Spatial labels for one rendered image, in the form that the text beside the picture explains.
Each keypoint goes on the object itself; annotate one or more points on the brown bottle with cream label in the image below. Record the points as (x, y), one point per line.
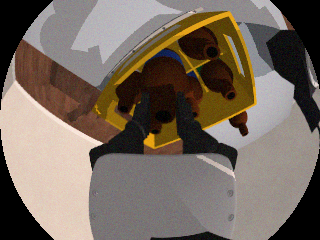
(238, 121)

